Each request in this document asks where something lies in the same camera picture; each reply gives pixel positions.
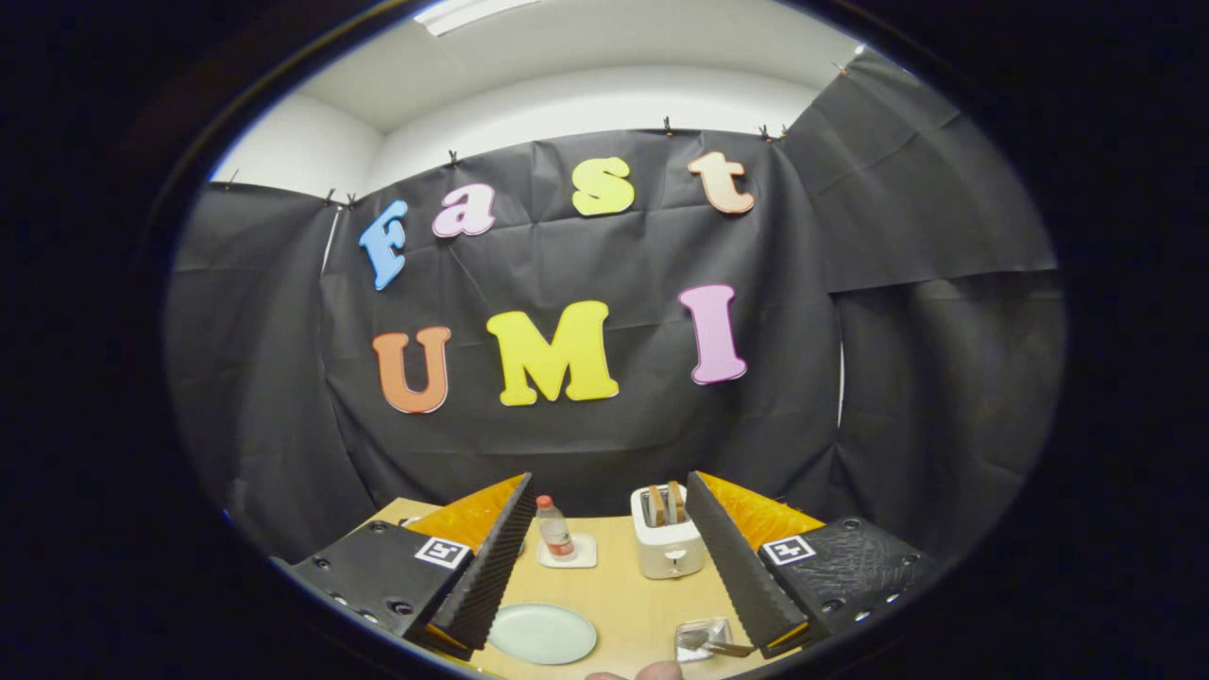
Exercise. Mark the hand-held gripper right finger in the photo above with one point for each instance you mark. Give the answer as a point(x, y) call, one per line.
point(732, 567)

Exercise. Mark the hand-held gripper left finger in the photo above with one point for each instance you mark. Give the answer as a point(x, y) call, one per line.
point(496, 567)

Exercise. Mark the clear plastic drain basket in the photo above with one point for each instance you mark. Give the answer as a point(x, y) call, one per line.
point(718, 625)

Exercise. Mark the clear bottle with red cap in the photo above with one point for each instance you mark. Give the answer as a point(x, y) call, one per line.
point(555, 534)

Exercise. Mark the white toaster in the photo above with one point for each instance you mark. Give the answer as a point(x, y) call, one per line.
point(661, 557)

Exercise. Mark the light green plate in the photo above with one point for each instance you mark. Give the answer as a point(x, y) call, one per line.
point(543, 633)

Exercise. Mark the bread slice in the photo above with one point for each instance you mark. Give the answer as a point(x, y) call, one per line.
point(655, 505)
point(676, 501)

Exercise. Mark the white square coaster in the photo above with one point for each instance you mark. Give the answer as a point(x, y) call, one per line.
point(586, 555)

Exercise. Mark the black backdrop cloth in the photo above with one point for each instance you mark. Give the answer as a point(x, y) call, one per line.
point(614, 434)

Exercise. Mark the ceiling light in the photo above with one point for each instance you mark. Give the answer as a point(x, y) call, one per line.
point(472, 11)

